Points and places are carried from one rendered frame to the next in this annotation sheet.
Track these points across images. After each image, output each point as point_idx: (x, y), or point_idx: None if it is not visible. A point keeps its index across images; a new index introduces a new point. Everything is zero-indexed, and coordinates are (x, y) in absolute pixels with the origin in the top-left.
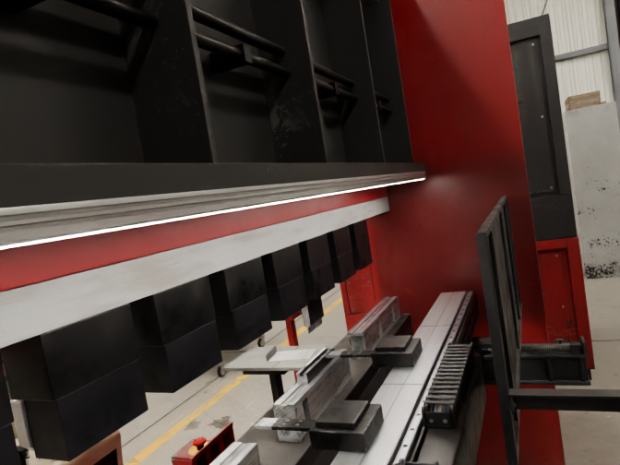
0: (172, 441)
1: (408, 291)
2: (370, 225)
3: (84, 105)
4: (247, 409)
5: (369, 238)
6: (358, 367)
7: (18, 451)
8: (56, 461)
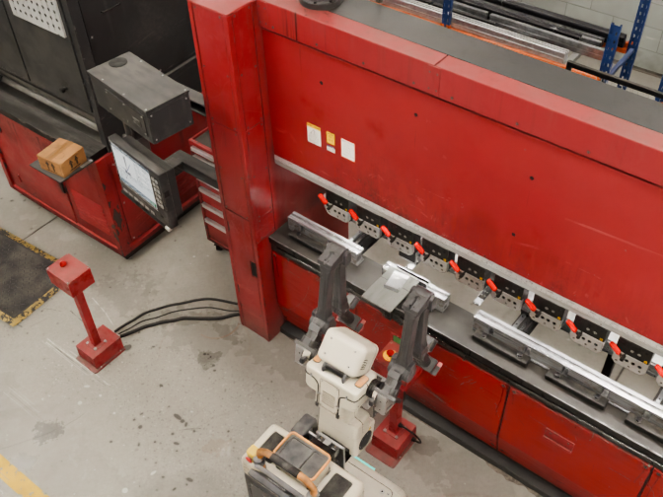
0: (48, 482)
1: (291, 203)
2: (273, 173)
3: None
4: (37, 402)
5: (272, 181)
6: (374, 266)
7: (334, 453)
8: (369, 423)
